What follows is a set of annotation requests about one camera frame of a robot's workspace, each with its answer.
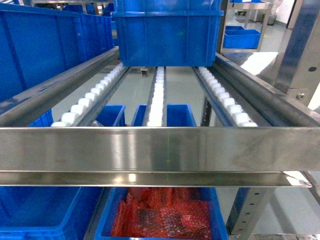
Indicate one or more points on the steel shelf rack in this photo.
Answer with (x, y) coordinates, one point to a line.
(266, 140)

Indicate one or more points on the large blue bin left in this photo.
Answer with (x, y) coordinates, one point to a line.
(46, 213)

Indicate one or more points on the blue bin on roller shelf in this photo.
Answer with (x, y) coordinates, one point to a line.
(167, 33)

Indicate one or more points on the blue bin with red wrap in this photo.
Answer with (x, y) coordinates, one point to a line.
(117, 194)

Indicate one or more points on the red bubble wrap bags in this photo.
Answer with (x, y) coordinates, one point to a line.
(162, 212)

